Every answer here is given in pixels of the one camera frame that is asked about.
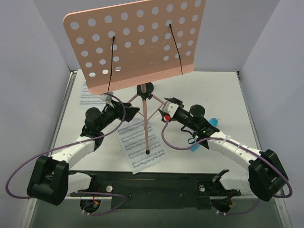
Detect pink perforated music stand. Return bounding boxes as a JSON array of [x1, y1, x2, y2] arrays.
[[62, 0, 207, 155]]

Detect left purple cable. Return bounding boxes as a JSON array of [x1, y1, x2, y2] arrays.
[[5, 93, 130, 216]]

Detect near sheet music page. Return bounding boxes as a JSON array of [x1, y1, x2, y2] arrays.
[[116, 118, 167, 174]]

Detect blue toy microphone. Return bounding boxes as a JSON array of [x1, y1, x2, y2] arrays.
[[193, 118, 219, 143]]

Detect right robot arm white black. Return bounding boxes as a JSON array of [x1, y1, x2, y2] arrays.
[[159, 97, 291, 201]]

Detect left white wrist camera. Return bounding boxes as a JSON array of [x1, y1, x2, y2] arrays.
[[100, 92, 113, 106]]

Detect sheet music page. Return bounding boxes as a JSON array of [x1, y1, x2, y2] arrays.
[[78, 80, 105, 110], [116, 118, 167, 174]]

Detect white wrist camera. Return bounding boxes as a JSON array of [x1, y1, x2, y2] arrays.
[[160, 101, 179, 119], [100, 92, 113, 106]]

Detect black microphone desk stand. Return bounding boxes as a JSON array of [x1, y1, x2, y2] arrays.
[[136, 82, 154, 96]]

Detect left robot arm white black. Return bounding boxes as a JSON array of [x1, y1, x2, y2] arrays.
[[27, 101, 140, 206]]

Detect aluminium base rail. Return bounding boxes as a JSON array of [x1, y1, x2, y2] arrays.
[[28, 178, 285, 200]]

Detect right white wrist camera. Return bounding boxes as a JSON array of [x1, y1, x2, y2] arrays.
[[160, 101, 179, 119]]

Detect far sheet music page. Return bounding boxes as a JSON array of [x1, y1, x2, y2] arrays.
[[78, 80, 105, 110]]

